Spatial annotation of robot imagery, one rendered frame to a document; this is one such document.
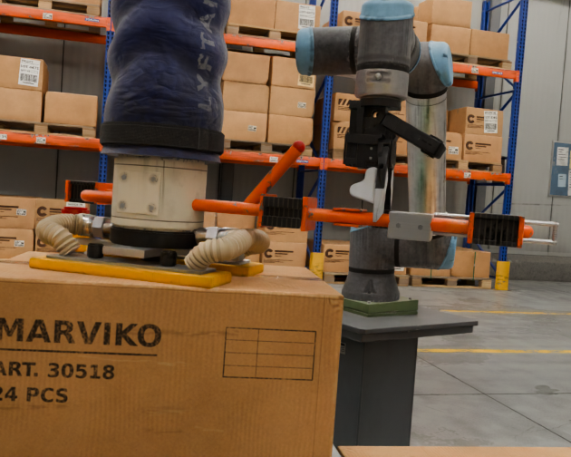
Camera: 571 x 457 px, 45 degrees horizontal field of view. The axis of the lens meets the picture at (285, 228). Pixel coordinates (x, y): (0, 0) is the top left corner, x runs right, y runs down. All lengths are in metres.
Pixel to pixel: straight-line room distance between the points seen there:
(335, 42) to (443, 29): 8.37
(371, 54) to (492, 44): 8.83
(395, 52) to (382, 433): 1.40
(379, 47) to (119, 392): 0.70
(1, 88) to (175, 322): 7.50
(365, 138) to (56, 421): 0.68
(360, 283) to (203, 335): 1.12
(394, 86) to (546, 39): 10.93
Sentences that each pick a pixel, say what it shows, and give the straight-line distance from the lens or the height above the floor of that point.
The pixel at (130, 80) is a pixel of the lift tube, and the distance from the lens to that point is 1.22.
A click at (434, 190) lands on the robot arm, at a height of 1.15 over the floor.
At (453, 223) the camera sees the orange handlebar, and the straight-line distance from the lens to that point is 1.13.
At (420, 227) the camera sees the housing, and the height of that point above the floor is 1.07.
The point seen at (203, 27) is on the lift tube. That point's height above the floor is 1.39.
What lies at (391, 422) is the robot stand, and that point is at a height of 0.41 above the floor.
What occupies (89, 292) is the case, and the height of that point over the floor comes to 0.93.
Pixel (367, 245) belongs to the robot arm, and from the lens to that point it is 2.17.
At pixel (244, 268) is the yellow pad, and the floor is 0.96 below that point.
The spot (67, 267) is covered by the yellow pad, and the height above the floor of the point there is 0.96.
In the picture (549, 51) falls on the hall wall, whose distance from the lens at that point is 12.08.
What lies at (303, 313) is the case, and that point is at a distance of 1.13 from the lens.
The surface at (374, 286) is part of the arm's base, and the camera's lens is 2.17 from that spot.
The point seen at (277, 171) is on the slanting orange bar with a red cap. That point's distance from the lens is 1.20.
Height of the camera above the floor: 1.11
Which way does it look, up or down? 3 degrees down
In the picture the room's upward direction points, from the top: 4 degrees clockwise
